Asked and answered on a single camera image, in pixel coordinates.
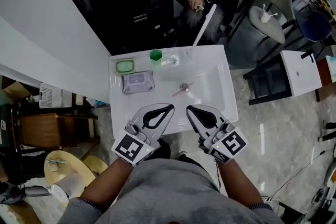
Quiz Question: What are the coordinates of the small white sink basin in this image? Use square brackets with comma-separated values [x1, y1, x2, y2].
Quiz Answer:
[280, 49, 322, 98]

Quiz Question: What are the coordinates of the white jug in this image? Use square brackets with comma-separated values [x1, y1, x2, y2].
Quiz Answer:
[49, 173, 86, 204]

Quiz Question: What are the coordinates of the round wooden stool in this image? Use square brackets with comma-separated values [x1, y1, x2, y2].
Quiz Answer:
[82, 154, 109, 176]

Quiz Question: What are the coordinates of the white perforated basket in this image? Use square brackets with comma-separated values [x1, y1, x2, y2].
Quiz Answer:
[38, 83, 73, 109]

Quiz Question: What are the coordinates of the green soap bar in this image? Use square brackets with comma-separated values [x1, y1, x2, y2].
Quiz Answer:
[117, 61, 133, 73]

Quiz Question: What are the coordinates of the pale green soap dish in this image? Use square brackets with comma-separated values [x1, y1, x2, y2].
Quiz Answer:
[114, 59, 137, 76]

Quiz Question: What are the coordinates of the gray cushioned chair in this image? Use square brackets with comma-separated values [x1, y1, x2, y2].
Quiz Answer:
[228, 0, 297, 61]

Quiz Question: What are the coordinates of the green cup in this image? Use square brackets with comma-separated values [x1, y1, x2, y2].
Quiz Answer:
[149, 48, 163, 64]

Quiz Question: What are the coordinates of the person's gray shirt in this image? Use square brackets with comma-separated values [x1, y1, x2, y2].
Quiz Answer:
[57, 157, 284, 224]

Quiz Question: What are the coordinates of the white gooseneck faucet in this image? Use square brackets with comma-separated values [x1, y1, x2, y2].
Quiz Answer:
[183, 4, 217, 61]

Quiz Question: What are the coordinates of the black plastic drawer cabinet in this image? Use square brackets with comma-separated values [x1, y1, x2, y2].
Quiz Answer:
[52, 0, 174, 56]

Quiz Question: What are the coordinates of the white sink with drainboard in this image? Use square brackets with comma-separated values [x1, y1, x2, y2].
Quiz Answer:
[108, 44, 239, 140]

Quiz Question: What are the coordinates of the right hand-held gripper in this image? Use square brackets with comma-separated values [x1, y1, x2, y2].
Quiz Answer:
[186, 104, 249, 164]

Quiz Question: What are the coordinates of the black faucet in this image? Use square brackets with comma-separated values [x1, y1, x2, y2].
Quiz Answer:
[300, 51, 316, 63]

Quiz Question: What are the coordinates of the black metal sink stand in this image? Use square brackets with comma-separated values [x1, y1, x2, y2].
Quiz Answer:
[243, 56, 293, 106]

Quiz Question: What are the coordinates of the purple wet wipes pack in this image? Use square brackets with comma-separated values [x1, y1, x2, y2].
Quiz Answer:
[121, 70, 156, 94]

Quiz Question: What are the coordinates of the round wooden table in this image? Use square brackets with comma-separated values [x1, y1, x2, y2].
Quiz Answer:
[43, 150, 97, 192]

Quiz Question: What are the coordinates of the person's right forearm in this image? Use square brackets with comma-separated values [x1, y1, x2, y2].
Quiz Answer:
[217, 158, 266, 208]

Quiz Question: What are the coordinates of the brown wooden cabinet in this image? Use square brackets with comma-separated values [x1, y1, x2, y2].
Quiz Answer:
[314, 56, 336, 102]

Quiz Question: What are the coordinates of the black power cable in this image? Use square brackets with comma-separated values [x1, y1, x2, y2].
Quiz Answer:
[269, 149, 328, 200]

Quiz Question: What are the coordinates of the person's left forearm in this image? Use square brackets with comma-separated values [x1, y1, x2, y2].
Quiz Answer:
[80, 157, 134, 209]

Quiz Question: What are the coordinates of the blue chair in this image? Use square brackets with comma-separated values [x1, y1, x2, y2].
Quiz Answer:
[293, 9, 334, 42]

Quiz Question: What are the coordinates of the thin teal stick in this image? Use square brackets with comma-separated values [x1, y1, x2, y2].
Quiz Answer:
[46, 158, 68, 166]

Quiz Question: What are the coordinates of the small white gadget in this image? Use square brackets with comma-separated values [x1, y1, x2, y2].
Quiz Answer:
[259, 4, 278, 23]

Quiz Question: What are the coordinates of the teal packet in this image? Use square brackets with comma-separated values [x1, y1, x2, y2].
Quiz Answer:
[93, 99, 110, 108]

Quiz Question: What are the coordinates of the brown wooden chair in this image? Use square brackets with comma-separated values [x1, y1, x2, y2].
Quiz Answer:
[19, 112, 99, 150]

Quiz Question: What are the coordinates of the pink toothbrush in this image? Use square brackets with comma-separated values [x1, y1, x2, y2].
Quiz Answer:
[172, 81, 195, 98]

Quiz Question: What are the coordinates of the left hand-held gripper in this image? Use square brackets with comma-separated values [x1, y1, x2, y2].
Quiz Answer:
[111, 103, 175, 167]

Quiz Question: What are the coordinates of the small clear packet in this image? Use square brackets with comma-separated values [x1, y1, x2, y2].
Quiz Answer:
[161, 55, 181, 67]

